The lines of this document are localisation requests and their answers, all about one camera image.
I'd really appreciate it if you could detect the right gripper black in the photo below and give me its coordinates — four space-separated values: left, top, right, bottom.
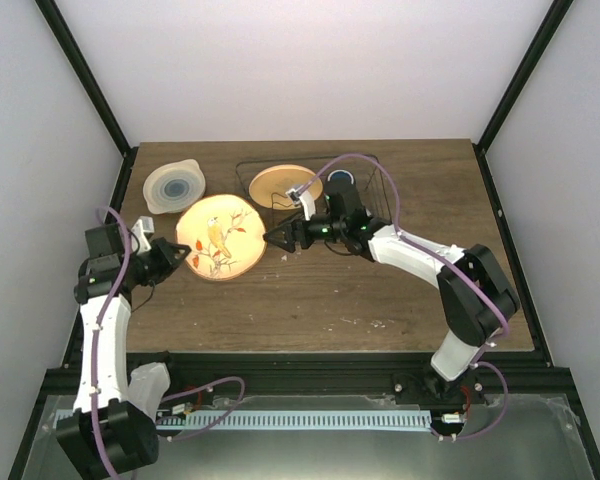
263 209 346 254

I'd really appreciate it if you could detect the orange plastic plate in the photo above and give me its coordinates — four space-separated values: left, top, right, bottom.
248 164 315 210

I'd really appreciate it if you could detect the wooden bird painted plate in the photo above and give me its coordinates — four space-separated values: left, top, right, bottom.
175 194 266 281

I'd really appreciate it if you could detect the dark blue ceramic mug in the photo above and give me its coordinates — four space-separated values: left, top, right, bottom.
327 169 356 185

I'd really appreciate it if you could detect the black wire dish rack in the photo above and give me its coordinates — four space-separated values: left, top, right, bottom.
235 155 393 228

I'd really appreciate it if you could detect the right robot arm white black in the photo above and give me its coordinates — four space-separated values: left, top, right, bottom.
263 172 520 403

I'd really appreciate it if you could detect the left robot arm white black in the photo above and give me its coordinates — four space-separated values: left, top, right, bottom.
56 216 191 479

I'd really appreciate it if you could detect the translucent white bowl with spout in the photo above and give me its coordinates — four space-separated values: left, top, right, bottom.
143 159 206 215

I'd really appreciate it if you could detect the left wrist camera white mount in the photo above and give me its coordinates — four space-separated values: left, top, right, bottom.
130 216 155 254

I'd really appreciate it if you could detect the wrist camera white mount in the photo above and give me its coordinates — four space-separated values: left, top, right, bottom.
286 186 316 221
130 216 155 254

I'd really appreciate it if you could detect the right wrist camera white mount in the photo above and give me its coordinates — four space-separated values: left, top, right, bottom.
286 186 316 221

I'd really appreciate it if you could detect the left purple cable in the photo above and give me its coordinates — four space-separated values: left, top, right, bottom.
90 205 246 478

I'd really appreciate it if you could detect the purple cable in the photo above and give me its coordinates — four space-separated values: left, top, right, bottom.
90 205 246 478
290 152 512 442

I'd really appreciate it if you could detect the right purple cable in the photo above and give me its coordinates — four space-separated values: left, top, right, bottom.
290 152 512 442

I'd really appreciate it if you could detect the light blue slotted cable duct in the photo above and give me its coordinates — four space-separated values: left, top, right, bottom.
154 409 432 433

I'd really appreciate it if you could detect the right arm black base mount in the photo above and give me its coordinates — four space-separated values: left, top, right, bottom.
391 369 486 407

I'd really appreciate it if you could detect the black aluminium frame rail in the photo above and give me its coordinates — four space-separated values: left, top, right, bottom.
44 349 576 401

